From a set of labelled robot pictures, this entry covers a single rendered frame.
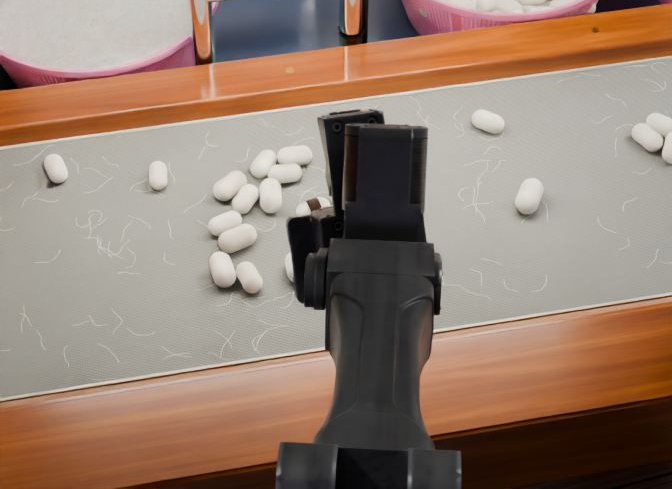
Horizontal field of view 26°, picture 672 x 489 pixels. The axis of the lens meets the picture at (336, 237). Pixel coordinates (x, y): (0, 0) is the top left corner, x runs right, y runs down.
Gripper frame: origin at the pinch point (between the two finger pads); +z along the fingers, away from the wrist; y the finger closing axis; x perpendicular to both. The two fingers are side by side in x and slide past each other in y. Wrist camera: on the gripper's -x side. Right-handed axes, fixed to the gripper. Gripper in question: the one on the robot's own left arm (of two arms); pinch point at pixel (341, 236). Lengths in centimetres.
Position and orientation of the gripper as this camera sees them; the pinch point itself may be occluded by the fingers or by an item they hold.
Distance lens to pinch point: 117.2
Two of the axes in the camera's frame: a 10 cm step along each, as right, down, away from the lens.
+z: -1.5, -1.3, 9.8
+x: 1.2, 9.8, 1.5
